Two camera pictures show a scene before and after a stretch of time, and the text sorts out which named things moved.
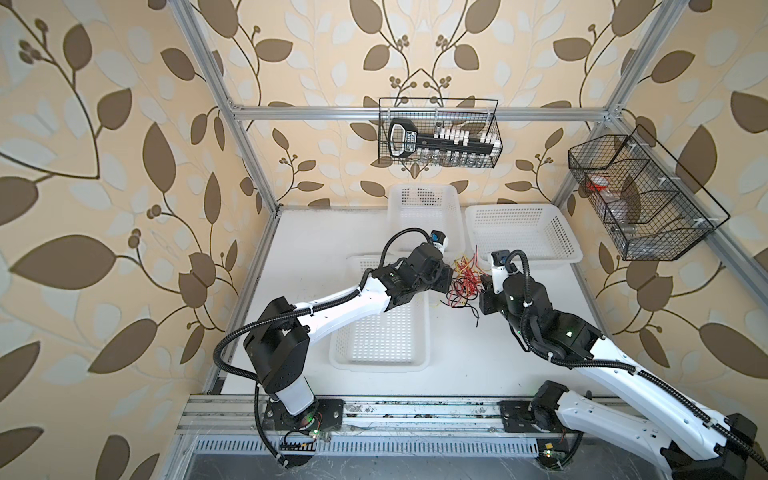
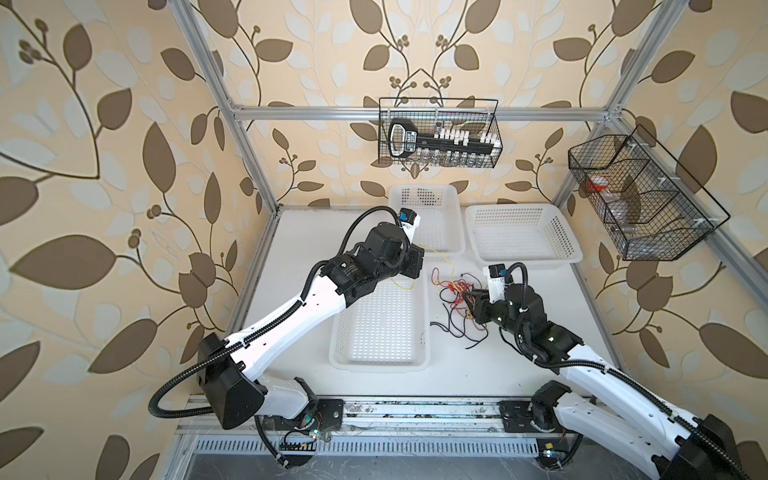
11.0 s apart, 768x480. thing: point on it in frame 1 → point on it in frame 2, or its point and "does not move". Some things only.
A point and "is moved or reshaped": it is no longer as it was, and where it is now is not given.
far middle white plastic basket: x=415 y=211 does not move
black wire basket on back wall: x=440 y=132 does not move
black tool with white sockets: x=405 y=141 does not move
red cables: x=469 y=275 is moved or reshaped
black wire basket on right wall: x=653 y=208 does not move
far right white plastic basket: x=541 y=230 does not move
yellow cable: x=460 y=262 is moved or reshaped
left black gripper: x=446 y=277 → x=414 y=253
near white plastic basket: x=396 y=340 does not move
